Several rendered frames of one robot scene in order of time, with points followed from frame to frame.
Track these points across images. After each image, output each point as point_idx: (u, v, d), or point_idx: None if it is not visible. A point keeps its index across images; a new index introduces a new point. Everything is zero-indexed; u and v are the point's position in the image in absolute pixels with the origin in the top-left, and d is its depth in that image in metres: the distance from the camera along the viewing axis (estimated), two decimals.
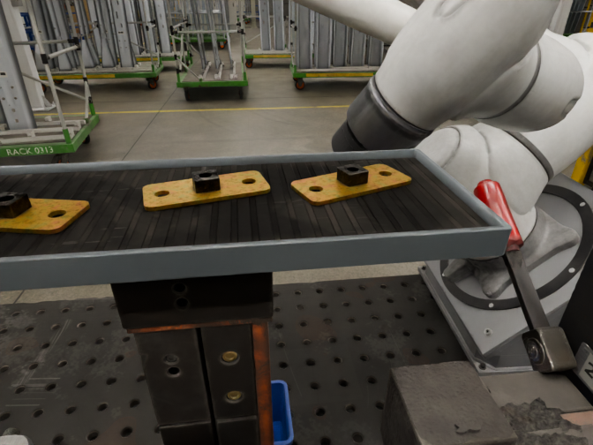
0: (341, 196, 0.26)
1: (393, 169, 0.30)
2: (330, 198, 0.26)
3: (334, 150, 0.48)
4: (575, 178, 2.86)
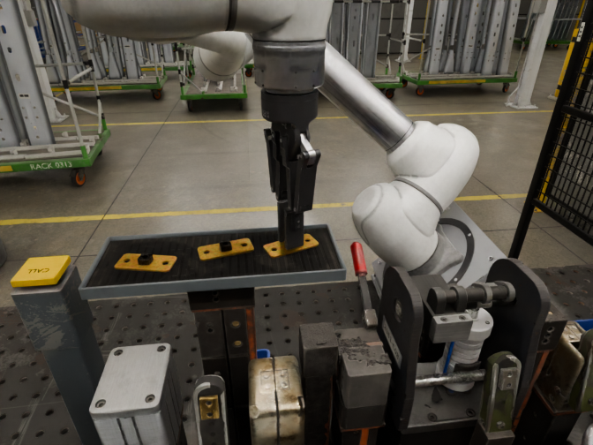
0: (283, 253, 0.61)
1: (311, 237, 0.65)
2: (279, 254, 0.61)
3: None
4: None
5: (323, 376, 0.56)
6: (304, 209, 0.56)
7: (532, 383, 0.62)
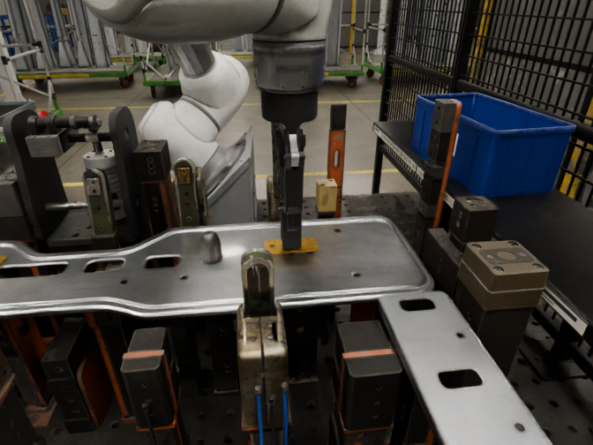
0: (278, 252, 0.62)
1: (315, 242, 0.64)
2: (273, 252, 0.62)
3: None
4: None
5: None
6: (294, 210, 0.56)
7: (167, 215, 0.79)
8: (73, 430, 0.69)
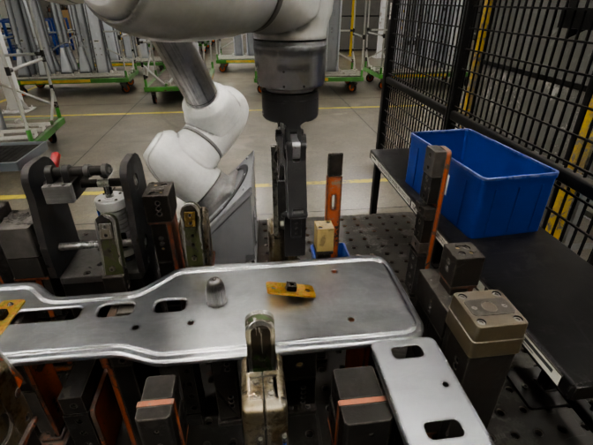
0: (280, 293, 0.66)
1: (312, 290, 0.69)
2: (275, 292, 0.66)
3: None
4: None
5: None
6: (297, 216, 0.51)
7: (173, 252, 0.83)
8: None
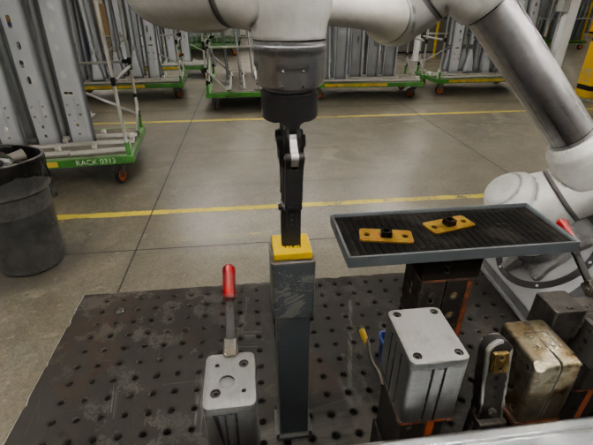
0: None
1: None
2: None
3: None
4: None
5: (561, 340, 0.61)
6: (293, 208, 0.56)
7: None
8: None
